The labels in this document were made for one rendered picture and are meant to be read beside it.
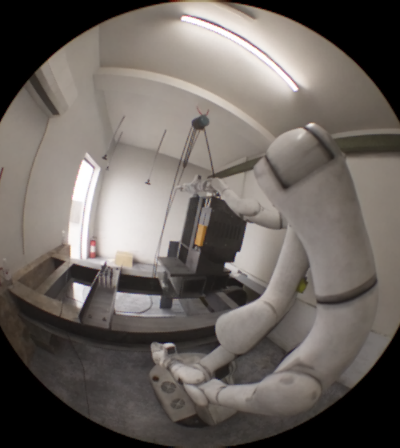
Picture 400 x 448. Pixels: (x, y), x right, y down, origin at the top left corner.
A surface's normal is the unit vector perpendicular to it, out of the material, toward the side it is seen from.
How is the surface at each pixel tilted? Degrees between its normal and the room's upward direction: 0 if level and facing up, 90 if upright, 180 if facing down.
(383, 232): 90
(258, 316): 89
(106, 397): 0
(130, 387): 0
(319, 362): 94
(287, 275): 92
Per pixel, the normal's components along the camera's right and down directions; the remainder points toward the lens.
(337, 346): -0.86, -0.10
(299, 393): -0.71, -0.41
